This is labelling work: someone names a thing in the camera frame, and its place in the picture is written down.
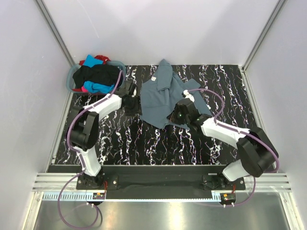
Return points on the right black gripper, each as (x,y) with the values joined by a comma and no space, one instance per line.
(172,118)

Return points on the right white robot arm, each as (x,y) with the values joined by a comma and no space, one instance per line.
(256,152)

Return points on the teal plastic laundry basket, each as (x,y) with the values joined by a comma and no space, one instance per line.
(70,85)

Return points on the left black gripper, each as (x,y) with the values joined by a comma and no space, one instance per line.
(137,109)

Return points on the grey blue t shirt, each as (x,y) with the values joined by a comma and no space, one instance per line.
(160,94)

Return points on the black t shirt in basket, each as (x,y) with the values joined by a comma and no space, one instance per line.
(102,74)

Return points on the red t shirt in basket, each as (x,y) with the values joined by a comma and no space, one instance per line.
(94,75)

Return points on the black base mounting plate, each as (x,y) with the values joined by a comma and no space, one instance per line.
(173,175)

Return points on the pink garment in basket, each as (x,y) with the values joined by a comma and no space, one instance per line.
(84,90)

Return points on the aluminium frame rail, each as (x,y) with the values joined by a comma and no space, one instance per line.
(58,188)

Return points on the cyan t shirt in basket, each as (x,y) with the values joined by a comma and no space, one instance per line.
(97,86)

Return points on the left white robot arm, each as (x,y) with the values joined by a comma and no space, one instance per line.
(83,131)

